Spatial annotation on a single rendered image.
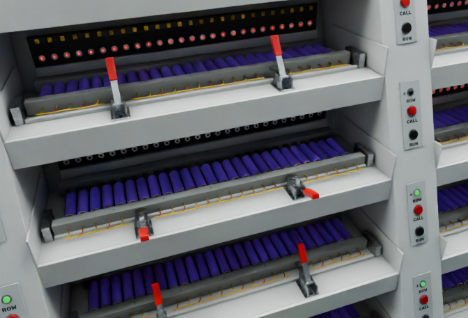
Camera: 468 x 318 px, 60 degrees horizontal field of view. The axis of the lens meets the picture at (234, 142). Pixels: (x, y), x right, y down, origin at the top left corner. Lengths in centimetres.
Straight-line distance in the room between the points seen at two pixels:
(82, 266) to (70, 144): 19
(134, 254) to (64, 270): 10
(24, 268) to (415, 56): 72
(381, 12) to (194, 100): 35
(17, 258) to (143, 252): 18
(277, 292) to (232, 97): 37
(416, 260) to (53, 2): 76
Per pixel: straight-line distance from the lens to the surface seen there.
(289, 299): 79
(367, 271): 85
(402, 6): 77
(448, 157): 89
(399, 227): 83
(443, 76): 84
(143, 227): 62
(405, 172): 80
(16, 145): 63
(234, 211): 68
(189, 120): 62
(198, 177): 74
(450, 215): 99
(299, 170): 74
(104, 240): 68
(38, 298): 70
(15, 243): 67
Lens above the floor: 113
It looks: 11 degrees down
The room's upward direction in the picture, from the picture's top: 9 degrees counter-clockwise
